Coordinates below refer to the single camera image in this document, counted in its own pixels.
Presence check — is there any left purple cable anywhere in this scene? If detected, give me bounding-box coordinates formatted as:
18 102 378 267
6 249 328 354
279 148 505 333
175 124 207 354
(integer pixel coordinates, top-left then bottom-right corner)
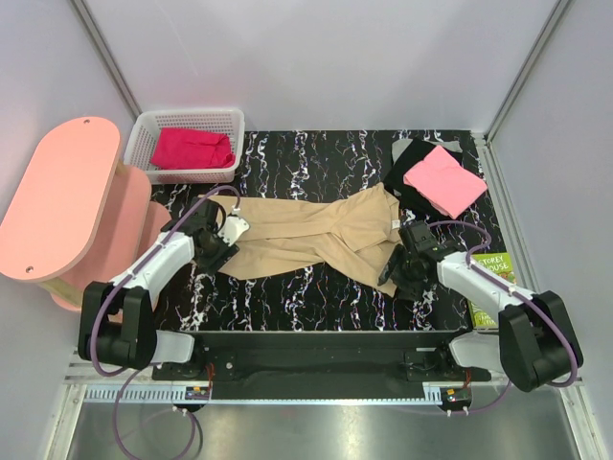
89 184 240 456

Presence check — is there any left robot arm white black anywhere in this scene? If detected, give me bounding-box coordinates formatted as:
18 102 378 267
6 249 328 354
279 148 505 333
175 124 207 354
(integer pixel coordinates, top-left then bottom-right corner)
78 199 250 380

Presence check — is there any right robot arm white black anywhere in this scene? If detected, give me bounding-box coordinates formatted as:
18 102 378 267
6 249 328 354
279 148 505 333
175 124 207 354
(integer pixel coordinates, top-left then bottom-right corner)
378 221 583 392

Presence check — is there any purple cable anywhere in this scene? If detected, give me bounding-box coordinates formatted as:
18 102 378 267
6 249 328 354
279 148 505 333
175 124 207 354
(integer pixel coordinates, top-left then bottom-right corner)
425 219 579 416
89 184 240 456

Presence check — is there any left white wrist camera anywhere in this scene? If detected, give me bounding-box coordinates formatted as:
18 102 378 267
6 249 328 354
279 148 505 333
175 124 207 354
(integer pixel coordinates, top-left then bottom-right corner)
218 208 250 246

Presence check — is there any magenta t shirt in basket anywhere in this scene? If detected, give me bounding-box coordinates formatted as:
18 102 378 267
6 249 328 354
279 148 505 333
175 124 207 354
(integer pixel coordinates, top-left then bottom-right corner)
150 127 236 170

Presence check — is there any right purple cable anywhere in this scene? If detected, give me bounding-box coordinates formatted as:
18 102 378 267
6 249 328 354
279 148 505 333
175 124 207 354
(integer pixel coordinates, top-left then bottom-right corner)
425 219 579 416

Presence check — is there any white plastic basket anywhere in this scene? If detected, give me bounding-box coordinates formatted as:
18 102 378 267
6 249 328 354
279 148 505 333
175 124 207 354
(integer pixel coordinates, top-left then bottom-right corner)
124 108 245 184

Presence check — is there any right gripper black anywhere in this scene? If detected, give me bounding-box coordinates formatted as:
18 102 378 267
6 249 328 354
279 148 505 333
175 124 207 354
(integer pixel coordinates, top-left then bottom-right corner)
377 243 428 302

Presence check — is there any black folded t shirt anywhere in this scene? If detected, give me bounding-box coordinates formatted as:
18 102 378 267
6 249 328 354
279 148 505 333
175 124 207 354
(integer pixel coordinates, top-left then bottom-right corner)
382 140 443 219

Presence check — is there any pink folded t shirt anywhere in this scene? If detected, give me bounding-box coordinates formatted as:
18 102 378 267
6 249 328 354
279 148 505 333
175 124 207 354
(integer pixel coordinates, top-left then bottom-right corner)
403 146 488 219

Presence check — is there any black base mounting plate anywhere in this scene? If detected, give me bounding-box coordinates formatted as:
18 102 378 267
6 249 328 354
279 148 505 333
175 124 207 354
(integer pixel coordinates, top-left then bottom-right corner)
148 332 490 405

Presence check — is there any green treehouse book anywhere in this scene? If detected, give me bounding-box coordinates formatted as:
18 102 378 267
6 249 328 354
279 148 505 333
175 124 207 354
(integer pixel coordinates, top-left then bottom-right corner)
466 250 516 330

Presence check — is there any pink tiered shelf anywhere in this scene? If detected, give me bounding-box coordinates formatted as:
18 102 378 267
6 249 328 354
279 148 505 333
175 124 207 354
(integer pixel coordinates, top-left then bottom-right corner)
1 117 170 311

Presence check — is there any beige t shirt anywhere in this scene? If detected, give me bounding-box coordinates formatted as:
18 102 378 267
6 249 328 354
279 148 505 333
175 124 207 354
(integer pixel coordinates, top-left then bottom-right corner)
220 183 400 296

